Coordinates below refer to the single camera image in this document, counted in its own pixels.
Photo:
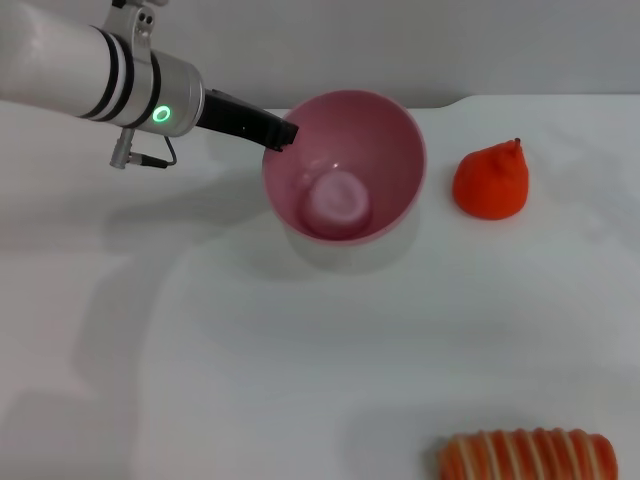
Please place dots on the orange white striped toy bread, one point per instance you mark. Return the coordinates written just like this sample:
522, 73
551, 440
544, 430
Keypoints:
530, 457

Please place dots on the pink plastic bowl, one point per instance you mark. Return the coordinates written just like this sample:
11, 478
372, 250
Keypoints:
375, 145

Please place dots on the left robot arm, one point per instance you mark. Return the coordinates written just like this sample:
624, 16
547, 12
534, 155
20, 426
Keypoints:
90, 75

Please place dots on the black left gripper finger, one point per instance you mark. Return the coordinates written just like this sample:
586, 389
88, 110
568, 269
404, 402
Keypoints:
282, 136

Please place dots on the red orange toy pear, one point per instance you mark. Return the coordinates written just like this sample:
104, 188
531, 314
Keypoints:
492, 187

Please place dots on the pink toy peach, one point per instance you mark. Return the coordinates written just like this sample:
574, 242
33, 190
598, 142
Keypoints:
337, 202

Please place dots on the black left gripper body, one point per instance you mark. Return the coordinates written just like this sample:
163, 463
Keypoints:
235, 117

